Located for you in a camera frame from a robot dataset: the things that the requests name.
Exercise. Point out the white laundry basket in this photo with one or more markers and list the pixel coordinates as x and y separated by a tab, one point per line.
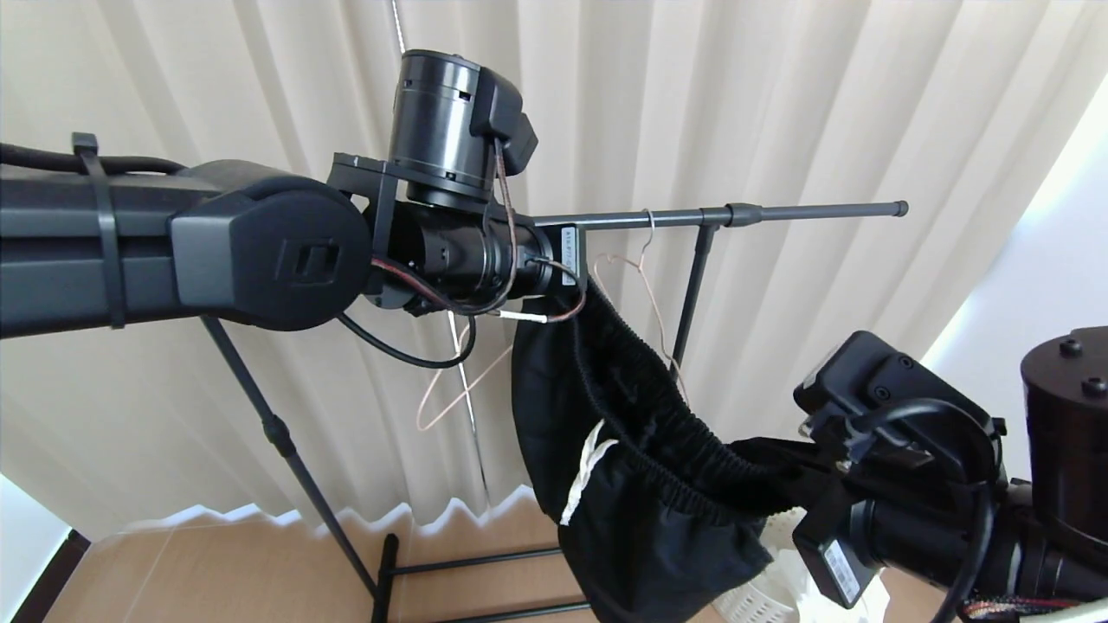
762	601

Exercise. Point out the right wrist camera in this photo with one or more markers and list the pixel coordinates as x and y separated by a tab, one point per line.
900	389

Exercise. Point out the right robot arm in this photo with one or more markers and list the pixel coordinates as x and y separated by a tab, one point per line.
1065	415

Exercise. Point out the beige curtain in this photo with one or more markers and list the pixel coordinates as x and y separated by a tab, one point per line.
779	104

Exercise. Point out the black clothes rack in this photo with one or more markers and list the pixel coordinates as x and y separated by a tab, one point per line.
805	211

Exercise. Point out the pink clothes hanger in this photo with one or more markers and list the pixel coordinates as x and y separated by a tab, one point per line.
450	407
655	324

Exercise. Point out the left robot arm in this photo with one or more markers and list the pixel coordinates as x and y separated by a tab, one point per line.
260	242

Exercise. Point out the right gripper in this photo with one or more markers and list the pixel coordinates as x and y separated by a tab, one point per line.
917	545

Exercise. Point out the black shorts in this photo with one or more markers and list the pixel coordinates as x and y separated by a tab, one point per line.
640	519

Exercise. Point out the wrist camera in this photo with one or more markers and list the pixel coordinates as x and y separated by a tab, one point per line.
900	389
511	121

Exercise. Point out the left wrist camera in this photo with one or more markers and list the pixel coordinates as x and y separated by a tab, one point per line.
511	121

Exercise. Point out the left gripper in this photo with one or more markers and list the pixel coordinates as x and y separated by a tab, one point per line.
450	251

